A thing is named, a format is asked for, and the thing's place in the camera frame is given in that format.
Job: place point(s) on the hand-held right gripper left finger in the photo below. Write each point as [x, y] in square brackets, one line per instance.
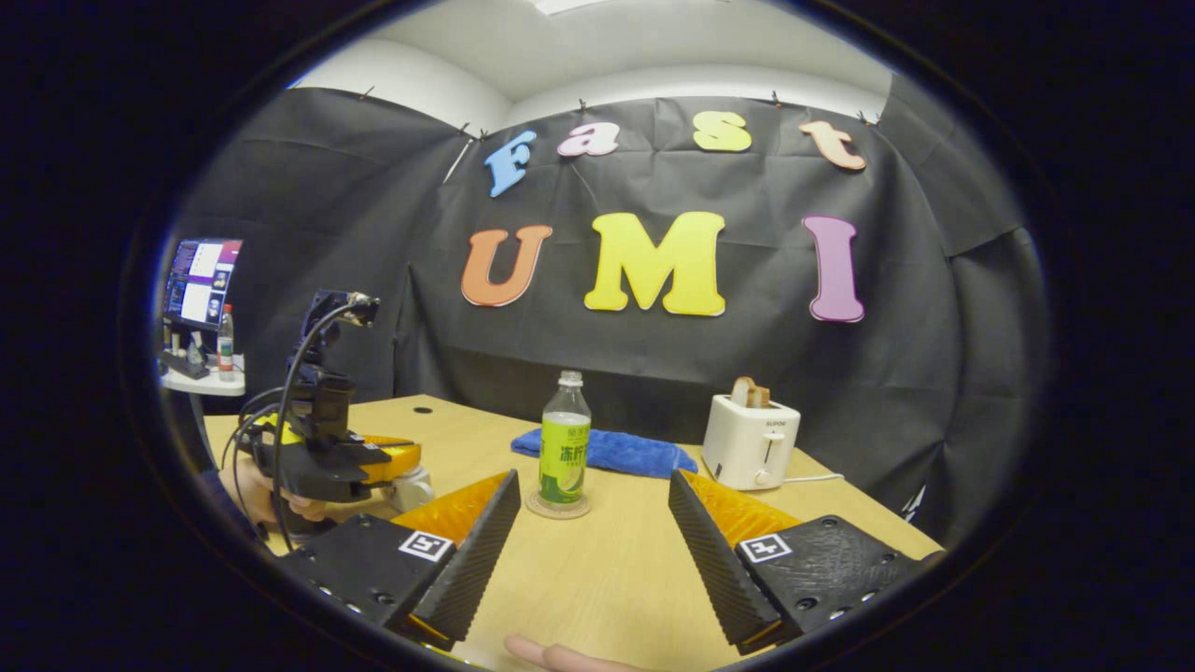
[471, 569]

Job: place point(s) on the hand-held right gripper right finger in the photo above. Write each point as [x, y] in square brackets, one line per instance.
[714, 569]

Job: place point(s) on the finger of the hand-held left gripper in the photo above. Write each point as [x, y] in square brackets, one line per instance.
[401, 462]

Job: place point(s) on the white floral teacup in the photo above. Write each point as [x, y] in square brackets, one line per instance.
[413, 490]

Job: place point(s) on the round brown coaster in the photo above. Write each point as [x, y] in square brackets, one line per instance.
[557, 511]

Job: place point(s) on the green label water bottle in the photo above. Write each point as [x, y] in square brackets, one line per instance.
[565, 448]

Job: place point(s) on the red cap plastic bottle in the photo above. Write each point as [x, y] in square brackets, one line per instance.
[225, 350]

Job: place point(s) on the white toaster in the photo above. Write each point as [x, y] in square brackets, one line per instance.
[747, 443]

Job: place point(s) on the white side table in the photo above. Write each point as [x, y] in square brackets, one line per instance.
[210, 384]

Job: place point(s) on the blue towel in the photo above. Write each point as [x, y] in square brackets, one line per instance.
[635, 453]

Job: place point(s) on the black keyboard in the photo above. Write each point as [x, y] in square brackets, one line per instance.
[182, 364]

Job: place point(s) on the bread slice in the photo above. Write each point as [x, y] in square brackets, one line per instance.
[750, 392]

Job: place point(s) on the computer monitor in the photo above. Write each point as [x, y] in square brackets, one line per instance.
[201, 280]

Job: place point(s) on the black backdrop cloth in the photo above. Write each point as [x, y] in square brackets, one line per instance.
[373, 233]

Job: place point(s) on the ceiling light panel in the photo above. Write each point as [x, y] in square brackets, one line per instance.
[569, 5]

